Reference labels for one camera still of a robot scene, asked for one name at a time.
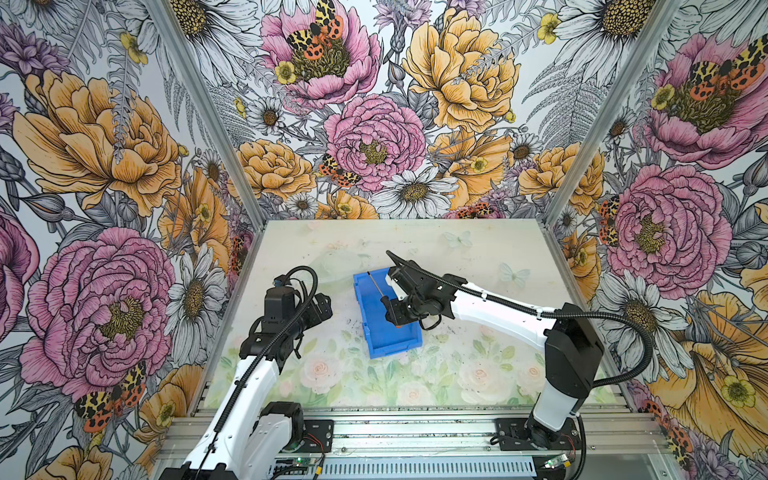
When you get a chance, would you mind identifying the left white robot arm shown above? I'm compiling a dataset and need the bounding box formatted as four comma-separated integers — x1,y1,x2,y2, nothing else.
161,286,333,479

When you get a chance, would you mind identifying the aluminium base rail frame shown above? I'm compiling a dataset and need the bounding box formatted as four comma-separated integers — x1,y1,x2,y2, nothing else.
157,392,684,479

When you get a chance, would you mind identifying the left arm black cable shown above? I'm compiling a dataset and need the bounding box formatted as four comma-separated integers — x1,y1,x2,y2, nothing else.
194,265,320,480

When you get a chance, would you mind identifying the vertical aluminium corner post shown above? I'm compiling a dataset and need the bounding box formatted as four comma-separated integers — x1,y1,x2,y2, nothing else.
542,0,685,226

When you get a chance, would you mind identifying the blue plastic bin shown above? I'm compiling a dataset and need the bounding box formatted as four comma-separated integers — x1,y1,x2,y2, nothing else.
353,268,423,359

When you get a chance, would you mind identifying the left aluminium corner post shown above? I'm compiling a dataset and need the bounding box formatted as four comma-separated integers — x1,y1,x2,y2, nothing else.
147,1,267,233

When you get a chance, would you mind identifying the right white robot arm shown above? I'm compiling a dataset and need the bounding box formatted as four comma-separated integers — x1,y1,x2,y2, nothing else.
383,253,605,449

